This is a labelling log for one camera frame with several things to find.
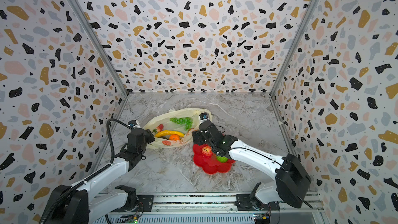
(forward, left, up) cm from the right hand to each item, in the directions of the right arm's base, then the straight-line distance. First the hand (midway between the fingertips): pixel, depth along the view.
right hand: (198, 131), depth 81 cm
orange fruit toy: (+3, +16, -12) cm, 20 cm away
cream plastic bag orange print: (+11, +17, -15) cm, 25 cm away
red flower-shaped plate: (-11, -6, -16) cm, 20 cm away
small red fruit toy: (+9, +26, -12) cm, 30 cm away
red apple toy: (-6, -4, -11) cm, 13 cm away
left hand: (+3, +28, -4) cm, 28 cm away
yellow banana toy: (+7, +21, -13) cm, 25 cm away
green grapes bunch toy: (+15, +9, -12) cm, 21 cm away
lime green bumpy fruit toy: (-10, -12, -12) cm, 20 cm away
